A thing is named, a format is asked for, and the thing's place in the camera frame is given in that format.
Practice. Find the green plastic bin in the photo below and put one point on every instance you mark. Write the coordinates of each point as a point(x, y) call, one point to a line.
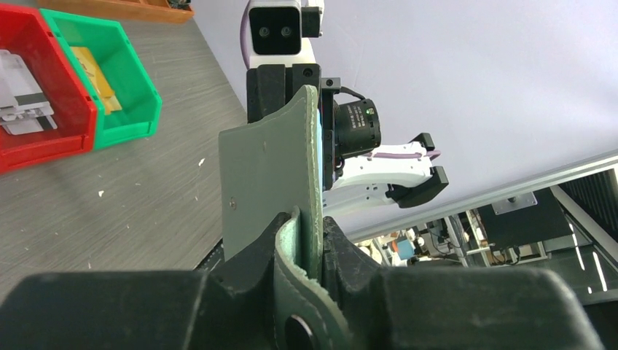
point(110, 46)

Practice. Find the wooden compartment tray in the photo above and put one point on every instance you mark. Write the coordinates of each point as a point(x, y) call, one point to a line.
point(144, 10)

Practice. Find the green card holder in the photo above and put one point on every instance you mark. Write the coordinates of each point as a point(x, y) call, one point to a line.
point(271, 167)

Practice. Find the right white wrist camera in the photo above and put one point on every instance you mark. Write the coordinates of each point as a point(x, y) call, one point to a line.
point(279, 32)

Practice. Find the gold cards stack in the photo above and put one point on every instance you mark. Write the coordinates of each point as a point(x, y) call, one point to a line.
point(97, 79)

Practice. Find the silver cards stack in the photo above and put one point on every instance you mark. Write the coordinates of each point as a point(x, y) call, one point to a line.
point(25, 109)

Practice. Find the red plastic bin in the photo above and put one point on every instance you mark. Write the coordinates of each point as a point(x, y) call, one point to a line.
point(24, 32)

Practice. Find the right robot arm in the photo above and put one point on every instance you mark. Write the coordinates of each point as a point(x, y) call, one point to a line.
point(357, 171)

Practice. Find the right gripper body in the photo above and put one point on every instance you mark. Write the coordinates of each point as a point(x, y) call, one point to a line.
point(349, 124)

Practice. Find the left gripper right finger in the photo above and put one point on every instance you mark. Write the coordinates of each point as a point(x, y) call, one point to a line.
point(428, 306)

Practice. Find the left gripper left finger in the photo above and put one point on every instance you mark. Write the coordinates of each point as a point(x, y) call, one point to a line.
point(225, 303)

